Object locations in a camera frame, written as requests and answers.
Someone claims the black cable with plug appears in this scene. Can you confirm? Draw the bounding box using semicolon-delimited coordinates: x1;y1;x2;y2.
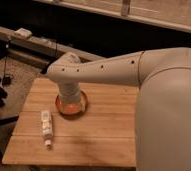
1;39;13;86

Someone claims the long wooden beam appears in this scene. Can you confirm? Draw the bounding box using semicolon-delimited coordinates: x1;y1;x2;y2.
0;26;102;61

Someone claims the orange ceramic bowl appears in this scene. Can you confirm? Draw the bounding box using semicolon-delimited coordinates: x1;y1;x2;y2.
55;91;88;116

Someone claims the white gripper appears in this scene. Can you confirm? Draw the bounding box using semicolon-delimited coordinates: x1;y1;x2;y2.
58;83;81;109

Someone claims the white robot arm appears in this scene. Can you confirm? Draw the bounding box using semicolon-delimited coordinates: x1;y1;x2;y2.
46;47;191;171

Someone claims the wooden table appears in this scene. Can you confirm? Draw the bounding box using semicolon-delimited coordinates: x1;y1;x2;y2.
2;78;138;167

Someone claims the white plastic bottle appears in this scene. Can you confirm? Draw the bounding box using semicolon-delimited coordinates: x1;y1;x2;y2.
41;110;53;149

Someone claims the small white box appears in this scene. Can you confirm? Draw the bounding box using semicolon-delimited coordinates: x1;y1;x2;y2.
15;28;32;38

